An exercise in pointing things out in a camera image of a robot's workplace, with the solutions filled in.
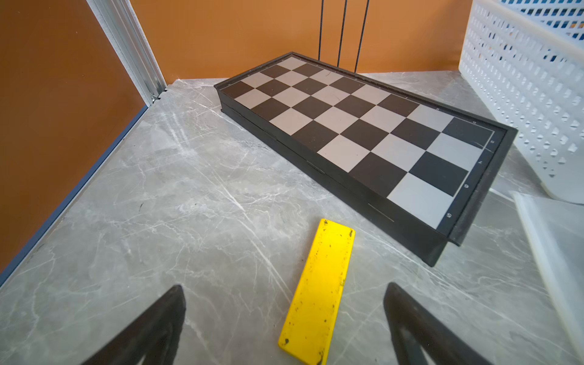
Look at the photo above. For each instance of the black white chessboard box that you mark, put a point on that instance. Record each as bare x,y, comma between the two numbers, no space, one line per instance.
417,169

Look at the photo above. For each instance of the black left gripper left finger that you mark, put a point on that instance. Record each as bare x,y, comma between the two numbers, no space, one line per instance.
152,338

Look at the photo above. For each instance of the clear zip bag blue seal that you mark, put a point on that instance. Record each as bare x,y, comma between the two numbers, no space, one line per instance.
555,233

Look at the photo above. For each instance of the white perforated plastic basket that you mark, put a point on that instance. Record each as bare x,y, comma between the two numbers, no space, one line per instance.
524,59

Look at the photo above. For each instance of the yellow flat block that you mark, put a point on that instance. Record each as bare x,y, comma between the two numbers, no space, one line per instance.
309,326

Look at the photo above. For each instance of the aluminium corner post left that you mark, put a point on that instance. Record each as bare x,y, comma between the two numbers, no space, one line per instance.
123,30

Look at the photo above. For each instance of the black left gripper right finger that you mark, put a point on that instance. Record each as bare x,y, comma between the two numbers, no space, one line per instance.
417,335

